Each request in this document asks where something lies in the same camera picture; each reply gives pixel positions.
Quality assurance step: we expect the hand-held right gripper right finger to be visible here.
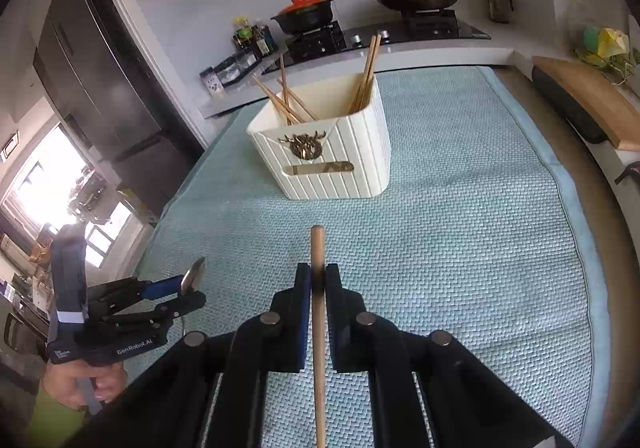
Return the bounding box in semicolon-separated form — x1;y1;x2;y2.
325;263;576;448

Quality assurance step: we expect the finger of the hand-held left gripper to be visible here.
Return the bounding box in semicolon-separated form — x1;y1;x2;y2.
89;275;187;310
94;291;207;330

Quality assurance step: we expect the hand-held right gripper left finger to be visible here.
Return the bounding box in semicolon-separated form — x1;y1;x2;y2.
107;262;314;448

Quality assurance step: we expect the silver metal spoon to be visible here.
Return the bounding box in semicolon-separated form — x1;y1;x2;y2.
181;256;207;293

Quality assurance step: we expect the slender wooden chopstick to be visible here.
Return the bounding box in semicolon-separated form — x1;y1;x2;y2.
279;54;292;119
310;226;329;448

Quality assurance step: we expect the cream ribbed utensil holder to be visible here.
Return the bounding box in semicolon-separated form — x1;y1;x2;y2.
246;73;392;201

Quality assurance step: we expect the bunch of wooden chopsticks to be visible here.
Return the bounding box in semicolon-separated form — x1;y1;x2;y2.
251;33;382;126

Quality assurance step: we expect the person's left forearm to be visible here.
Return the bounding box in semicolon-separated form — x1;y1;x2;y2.
27;393;101;448

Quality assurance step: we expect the person's left hand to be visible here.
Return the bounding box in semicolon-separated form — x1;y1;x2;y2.
42;363;126;411

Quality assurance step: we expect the bright window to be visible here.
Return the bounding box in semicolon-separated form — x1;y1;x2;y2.
0;123;151;274

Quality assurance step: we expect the teal woven table mat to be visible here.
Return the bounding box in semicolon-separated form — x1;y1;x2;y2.
122;65;608;448

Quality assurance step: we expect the grey refrigerator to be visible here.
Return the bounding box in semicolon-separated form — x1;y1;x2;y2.
32;0;201;189

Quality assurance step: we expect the yellow capped sauce bottle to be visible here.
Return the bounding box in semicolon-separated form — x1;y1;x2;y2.
234;17;257;50

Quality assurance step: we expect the dark sauce bottle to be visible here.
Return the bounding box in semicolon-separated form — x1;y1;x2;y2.
252;19;278;60

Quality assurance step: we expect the black gas stove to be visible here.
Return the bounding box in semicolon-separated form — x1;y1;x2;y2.
260;10;491;74

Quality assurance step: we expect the black pot with red lid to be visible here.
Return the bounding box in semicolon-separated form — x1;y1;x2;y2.
271;0;336;35

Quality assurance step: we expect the wooden cutting board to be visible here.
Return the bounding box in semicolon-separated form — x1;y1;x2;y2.
532;55;640;151

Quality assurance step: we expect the glass press pot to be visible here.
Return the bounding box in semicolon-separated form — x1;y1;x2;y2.
486;0;514;24

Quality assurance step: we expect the yellow green plastic bag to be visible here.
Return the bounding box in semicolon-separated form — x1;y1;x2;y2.
575;25;639;74

